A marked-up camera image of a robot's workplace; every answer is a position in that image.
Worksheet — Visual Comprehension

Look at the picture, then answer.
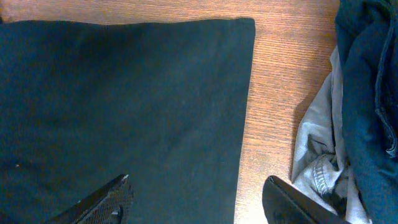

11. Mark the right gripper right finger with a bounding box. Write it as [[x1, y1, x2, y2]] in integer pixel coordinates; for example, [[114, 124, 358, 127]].
[[262, 175, 348, 224]]

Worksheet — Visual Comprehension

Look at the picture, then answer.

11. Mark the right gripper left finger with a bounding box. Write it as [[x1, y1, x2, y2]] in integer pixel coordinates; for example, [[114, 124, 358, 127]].
[[46, 174, 134, 224]]

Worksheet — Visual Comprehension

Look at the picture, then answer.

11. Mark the black polo shirt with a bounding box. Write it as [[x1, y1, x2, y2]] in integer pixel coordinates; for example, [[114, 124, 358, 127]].
[[1, 18, 256, 223]]

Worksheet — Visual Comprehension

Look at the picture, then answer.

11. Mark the grey shirt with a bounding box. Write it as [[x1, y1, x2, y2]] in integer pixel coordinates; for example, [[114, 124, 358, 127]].
[[292, 49, 372, 223]]

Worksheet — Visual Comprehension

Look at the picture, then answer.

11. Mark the navy blue shirt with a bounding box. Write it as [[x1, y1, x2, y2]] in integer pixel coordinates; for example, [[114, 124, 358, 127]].
[[335, 0, 397, 223]]

